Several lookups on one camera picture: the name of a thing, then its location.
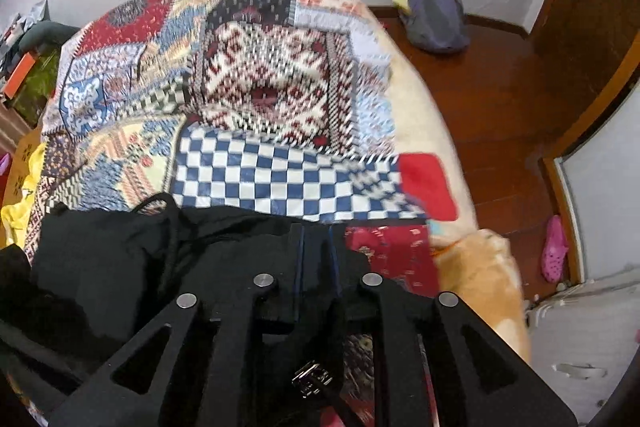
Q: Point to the white sliding wardrobe door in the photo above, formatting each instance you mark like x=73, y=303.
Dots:
x=605, y=167

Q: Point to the green printed cloth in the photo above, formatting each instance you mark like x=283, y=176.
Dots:
x=37, y=92

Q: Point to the grey cushion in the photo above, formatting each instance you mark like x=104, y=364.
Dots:
x=47, y=34

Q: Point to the brown cardboard sheet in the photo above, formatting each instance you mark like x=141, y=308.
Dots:
x=15, y=162

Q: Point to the grey backpack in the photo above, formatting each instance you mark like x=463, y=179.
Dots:
x=437, y=12

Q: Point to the orange box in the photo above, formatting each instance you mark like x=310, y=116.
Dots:
x=20, y=74

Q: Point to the wooden wardrobe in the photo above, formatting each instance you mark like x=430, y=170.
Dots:
x=590, y=7

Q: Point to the pile of bags and boxes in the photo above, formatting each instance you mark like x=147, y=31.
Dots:
x=17, y=32

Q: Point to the patchwork printed blanket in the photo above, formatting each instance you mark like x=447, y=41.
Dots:
x=275, y=82

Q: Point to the white suitcase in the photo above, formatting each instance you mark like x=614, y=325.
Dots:
x=590, y=347

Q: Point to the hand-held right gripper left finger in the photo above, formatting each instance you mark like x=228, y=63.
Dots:
x=295, y=267

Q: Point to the pink clog shoe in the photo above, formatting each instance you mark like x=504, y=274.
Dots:
x=555, y=249

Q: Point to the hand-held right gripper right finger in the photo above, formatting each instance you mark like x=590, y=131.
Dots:
x=336, y=267

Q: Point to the black zip hoodie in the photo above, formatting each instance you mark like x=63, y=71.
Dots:
x=125, y=267

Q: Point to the beige bed sheet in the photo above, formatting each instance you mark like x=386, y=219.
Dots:
x=430, y=107

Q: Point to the yellow garment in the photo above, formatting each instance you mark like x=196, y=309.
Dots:
x=15, y=219

